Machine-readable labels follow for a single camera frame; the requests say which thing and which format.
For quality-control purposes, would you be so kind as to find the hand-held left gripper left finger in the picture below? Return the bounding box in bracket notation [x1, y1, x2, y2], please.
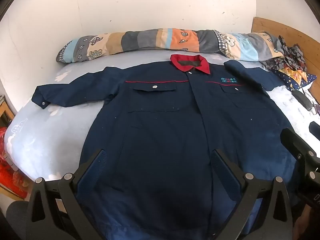
[26, 149, 108, 240]

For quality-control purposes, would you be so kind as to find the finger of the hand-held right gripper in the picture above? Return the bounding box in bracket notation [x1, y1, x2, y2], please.
[309, 121, 320, 140]
[280, 127, 320, 180]

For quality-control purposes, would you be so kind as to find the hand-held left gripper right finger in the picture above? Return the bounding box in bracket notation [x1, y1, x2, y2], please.
[212, 149, 293, 240]

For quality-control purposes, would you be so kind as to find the navy work jacket red collar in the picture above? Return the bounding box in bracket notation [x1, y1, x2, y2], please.
[32, 54, 300, 240]

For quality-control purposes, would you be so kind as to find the person's right forearm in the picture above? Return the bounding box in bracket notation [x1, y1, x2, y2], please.
[294, 204, 320, 240]

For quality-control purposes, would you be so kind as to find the dark patterned clothes pile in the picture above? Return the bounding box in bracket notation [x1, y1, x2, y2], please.
[260, 35, 309, 72]

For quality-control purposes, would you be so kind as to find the black remote control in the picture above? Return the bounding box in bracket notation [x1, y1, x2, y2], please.
[292, 89, 314, 112]

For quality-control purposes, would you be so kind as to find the navy star print cloth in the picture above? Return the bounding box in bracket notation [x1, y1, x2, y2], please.
[274, 67, 317, 90]

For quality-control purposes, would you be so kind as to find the light blue cloud blanket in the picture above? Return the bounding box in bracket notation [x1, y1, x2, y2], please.
[5, 52, 320, 205]

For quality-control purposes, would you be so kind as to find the red printed bag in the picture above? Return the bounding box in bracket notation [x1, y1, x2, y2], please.
[0, 127, 34, 200]

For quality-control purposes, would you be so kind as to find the grey fabric chair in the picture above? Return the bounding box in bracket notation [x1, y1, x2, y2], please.
[6, 200, 33, 240]

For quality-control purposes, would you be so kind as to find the wooden headboard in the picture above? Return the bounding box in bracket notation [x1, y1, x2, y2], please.
[251, 17, 320, 100]

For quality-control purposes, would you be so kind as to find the wooden side table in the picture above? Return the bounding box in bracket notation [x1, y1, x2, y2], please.
[0, 95, 15, 128]

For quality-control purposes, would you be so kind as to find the rolled patchwork quilt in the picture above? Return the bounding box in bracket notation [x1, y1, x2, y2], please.
[56, 28, 285, 63]

